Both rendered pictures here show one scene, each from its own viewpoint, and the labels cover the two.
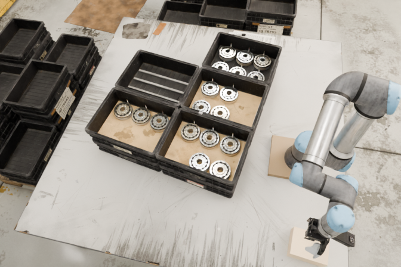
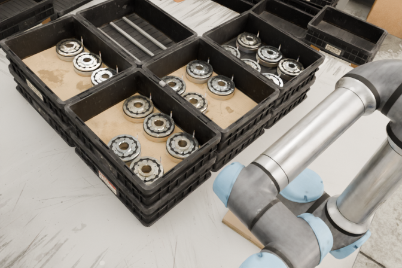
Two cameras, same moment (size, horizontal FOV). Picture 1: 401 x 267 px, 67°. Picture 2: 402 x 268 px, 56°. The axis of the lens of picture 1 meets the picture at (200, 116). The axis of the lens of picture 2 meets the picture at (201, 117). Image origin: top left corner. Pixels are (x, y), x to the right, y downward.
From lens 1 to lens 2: 0.55 m
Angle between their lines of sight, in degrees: 13
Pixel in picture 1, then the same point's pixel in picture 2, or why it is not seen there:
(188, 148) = (122, 127)
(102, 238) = not seen: outside the picture
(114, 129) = (45, 65)
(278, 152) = not seen: hidden behind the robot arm
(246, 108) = (236, 113)
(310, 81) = (352, 129)
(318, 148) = (285, 149)
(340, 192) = (287, 238)
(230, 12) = (288, 28)
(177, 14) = not seen: hidden behind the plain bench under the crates
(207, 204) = (109, 220)
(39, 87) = (10, 11)
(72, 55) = (74, 0)
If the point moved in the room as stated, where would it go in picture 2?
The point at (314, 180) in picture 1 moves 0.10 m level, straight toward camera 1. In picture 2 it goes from (251, 197) to (197, 216)
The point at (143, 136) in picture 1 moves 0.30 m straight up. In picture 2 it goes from (74, 87) to (60, 14)
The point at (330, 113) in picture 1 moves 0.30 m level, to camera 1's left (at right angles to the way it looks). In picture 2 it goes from (332, 105) to (187, 60)
